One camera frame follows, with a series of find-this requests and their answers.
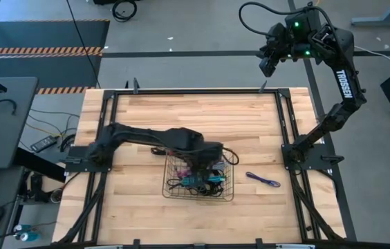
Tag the teal metal can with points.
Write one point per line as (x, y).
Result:
(29, 237)
(22, 228)

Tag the black floor equipment box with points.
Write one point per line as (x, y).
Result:
(103, 1)

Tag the grey desk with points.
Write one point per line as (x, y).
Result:
(5, 138)

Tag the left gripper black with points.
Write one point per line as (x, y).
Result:
(203, 154)

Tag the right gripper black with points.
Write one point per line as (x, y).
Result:
(278, 39)

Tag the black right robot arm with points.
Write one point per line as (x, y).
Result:
(343, 86)

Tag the grey desk leg foot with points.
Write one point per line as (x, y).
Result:
(381, 21)

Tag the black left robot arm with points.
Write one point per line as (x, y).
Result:
(139, 136)

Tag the black table support beam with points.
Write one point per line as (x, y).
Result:
(39, 166)

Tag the black hazard-striped floor mat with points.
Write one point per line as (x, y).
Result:
(43, 34)

